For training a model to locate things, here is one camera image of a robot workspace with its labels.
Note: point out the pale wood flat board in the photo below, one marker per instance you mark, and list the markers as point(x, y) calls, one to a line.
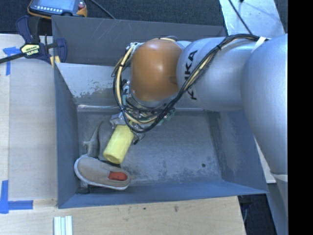
point(31, 131)

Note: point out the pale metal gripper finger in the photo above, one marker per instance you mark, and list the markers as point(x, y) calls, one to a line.
point(139, 138)
point(117, 120)

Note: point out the grey metal bin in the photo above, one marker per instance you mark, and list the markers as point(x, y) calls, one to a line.
point(176, 153)

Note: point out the grey toy lizard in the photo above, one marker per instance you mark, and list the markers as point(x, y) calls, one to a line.
point(94, 141)

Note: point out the yellow plastic cylinder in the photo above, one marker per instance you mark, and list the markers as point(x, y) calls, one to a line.
point(118, 144)

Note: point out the tan shoe with orange insole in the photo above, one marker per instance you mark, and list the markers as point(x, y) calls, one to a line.
point(97, 171)

